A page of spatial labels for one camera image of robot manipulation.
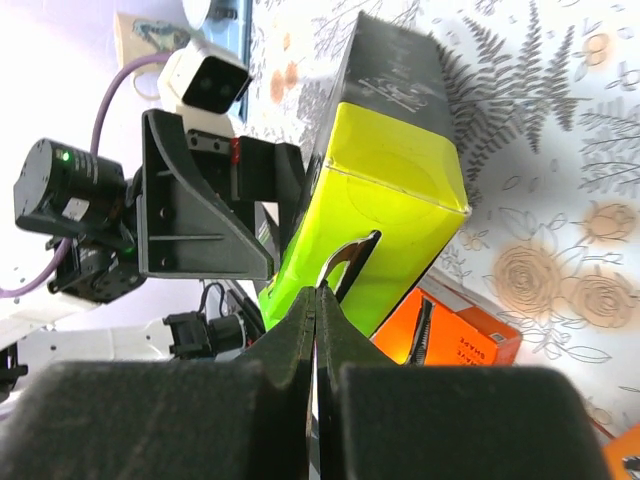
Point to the cream floral mug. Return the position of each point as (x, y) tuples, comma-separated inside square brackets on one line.
[(136, 37)]

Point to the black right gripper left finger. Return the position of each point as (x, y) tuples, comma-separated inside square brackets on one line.
[(244, 419)]

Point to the orange Gillette razor box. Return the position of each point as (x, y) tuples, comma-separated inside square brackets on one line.
[(440, 328), (623, 455)]

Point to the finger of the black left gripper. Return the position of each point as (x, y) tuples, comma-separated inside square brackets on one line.
[(268, 172)]

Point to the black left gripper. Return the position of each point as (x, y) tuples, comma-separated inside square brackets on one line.
[(185, 230)]

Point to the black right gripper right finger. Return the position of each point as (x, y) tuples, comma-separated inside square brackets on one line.
[(380, 420)]

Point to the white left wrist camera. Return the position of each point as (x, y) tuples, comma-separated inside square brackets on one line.
[(200, 83)]

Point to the floral table mat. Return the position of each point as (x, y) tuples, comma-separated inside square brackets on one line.
[(545, 99)]

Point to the black green razor box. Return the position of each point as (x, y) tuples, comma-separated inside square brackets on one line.
[(383, 192)]

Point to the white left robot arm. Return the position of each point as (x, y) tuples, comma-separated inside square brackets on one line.
[(162, 319)]

